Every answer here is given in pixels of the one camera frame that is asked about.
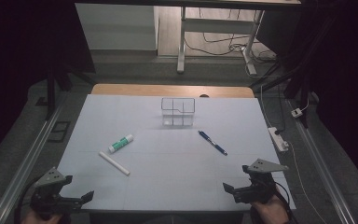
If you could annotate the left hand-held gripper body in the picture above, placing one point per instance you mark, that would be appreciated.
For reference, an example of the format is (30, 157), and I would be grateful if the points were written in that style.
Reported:
(49, 193)

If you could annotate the white power strip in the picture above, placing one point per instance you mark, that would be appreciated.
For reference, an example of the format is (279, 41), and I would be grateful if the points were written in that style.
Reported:
(278, 139)

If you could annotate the wooden table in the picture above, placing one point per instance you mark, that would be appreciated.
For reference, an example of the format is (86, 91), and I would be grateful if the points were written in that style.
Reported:
(167, 90)

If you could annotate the person's right hand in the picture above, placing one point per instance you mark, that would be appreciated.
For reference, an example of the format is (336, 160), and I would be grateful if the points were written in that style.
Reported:
(270, 213)

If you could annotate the clear plastic organizer box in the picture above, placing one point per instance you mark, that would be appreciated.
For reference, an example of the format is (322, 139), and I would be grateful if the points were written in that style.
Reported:
(178, 112)

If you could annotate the person's left hand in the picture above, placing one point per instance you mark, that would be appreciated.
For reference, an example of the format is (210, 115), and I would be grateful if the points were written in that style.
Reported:
(38, 218)

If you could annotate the white table mat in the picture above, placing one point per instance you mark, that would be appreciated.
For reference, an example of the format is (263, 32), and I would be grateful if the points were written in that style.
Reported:
(167, 186)

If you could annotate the metal floor rail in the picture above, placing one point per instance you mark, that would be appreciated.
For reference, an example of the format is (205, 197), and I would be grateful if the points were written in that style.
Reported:
(320, 168)
(28, 161)

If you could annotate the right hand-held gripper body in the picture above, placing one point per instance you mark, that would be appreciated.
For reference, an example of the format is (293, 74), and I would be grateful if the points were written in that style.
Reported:
(259, 186)

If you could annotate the blue pen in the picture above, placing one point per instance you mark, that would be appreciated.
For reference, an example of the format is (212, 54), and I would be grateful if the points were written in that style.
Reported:
(213, 143)

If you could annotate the small white adapter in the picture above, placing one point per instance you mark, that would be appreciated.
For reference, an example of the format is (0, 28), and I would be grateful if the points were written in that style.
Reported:
(296, 112)

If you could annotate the green and white glue stick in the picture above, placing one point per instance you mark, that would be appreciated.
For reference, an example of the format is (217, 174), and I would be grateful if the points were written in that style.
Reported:
(121, 143)

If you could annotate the white desk frame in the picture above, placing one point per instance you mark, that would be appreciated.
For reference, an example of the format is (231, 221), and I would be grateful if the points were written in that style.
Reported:
(217, 25)

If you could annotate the black stand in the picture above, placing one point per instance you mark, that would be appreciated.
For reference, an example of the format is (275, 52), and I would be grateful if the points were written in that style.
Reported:
(50, 93)
(304, 93)

